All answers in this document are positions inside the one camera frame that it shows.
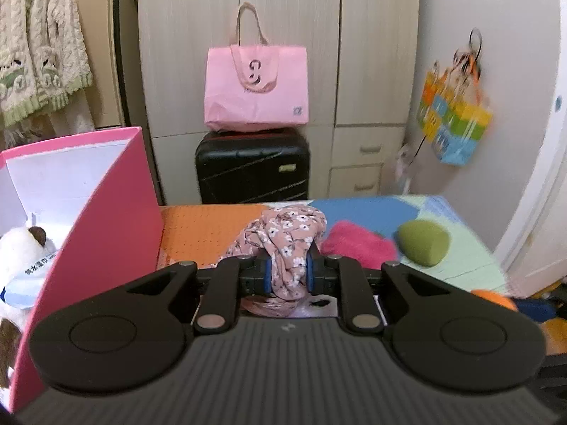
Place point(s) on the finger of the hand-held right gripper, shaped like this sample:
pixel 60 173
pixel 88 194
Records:
pixel 542 310

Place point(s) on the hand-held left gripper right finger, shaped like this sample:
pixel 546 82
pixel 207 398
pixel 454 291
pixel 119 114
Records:
pixel 309 272

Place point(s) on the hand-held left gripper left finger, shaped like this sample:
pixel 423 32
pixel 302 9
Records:
pixel 267 274

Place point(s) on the pink floral cloth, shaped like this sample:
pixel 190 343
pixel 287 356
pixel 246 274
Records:
pixel 288 230

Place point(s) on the orange ball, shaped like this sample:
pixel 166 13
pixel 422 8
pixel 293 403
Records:
pixel 491 299

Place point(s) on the pink cardboard box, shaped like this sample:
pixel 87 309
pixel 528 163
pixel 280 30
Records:
pixel 115 230

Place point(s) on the blue wet wipes pack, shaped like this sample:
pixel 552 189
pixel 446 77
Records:
pixel 26 279

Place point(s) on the white plush toy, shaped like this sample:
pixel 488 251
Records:
pixel 17 248

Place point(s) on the pink fuzzy cloth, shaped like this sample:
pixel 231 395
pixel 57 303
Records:
pixel 354 243

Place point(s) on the colourful foam mat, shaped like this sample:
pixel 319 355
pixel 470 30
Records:
pixel 465 252

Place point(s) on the black suitcase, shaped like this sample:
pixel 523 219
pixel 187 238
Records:
pixel 252 168

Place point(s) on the green ball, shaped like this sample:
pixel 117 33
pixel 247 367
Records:
pixel 423 241

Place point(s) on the white door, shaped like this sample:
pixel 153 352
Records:
pixel 545 186

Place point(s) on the white plastic bag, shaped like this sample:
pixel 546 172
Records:
pixel 405 164

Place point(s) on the pink tote bag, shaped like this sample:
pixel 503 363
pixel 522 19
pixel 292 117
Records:
pixel 257 106

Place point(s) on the colourful gift bag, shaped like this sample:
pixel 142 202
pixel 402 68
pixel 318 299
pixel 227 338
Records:
pixel 456 124

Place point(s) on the teal round sticker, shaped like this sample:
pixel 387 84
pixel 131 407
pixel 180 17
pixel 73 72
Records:
pixel 559 103

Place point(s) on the grey three-door wardrobe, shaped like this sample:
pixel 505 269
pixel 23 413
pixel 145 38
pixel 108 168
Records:
pixel 376 53

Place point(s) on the black clothes rack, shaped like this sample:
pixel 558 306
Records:
pixel 118 53

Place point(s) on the beige tall cabinet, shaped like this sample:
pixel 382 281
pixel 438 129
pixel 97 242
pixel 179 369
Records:
pixel 95 9

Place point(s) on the cream knitted cardigan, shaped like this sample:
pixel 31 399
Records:
pixel 35 31

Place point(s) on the black wall hook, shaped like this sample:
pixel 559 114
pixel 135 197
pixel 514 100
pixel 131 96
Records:
pixel 480 46

